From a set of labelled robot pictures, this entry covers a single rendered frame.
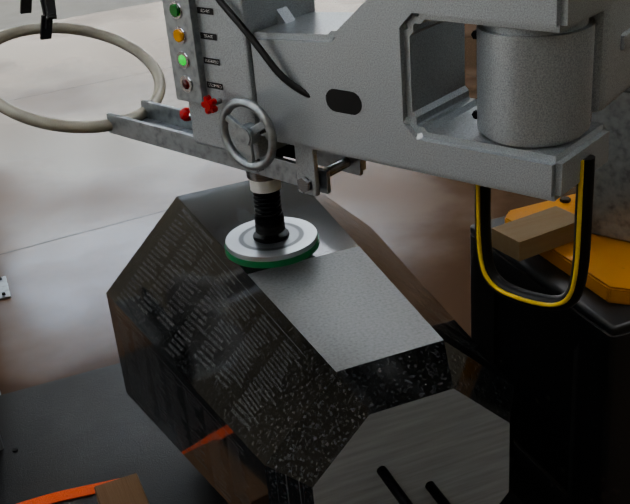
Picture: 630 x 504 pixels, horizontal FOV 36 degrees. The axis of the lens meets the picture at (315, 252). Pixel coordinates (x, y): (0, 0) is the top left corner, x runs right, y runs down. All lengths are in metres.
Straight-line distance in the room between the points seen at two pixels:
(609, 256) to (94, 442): 1.68
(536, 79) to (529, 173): 0.16
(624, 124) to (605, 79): 0.53
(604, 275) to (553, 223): 0.20
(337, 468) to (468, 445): 0.28
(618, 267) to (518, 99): 0.76
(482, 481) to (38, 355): 2.08
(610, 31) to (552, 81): 0.18
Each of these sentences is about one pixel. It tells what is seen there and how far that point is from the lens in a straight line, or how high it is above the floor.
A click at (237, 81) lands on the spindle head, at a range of 1.97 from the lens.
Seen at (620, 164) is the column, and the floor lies 0.97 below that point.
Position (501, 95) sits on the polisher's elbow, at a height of 1.33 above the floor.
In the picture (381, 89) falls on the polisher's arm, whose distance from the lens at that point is 1.75.
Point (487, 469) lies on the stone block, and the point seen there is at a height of 0.55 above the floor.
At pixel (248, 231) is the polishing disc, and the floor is 0.88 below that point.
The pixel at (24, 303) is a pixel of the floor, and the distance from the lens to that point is 4.08.
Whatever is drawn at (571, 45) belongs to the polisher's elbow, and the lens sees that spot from 1.60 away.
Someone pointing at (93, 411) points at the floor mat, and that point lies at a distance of 3.29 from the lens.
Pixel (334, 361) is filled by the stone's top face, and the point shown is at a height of 0.82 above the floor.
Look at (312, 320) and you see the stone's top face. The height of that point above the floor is 0.82.
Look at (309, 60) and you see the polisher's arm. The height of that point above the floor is 1.35.
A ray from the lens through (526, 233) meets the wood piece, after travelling 2.29.
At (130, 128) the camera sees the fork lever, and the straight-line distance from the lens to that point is 2.37.
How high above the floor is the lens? 1.83
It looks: 26 degrees down
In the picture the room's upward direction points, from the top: 5 degrees counter-clockwise
